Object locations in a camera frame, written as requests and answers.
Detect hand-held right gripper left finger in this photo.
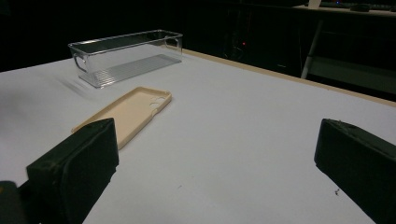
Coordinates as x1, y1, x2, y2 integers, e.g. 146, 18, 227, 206
26, 117, 120, 224

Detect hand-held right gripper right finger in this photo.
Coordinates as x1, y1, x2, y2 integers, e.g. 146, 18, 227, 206
314, 118, 396, 224

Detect beige phone case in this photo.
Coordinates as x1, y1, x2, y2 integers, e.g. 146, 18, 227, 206
71, 86, 173, 150

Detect clear plastic bin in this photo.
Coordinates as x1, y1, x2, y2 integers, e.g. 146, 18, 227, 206
67, 29, 184, 90

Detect wooden desk with white legs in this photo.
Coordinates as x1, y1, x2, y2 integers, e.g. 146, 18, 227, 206
292, 2, 396, 95

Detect white table mat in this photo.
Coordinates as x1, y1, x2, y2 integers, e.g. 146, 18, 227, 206
0, 49, 396, 224

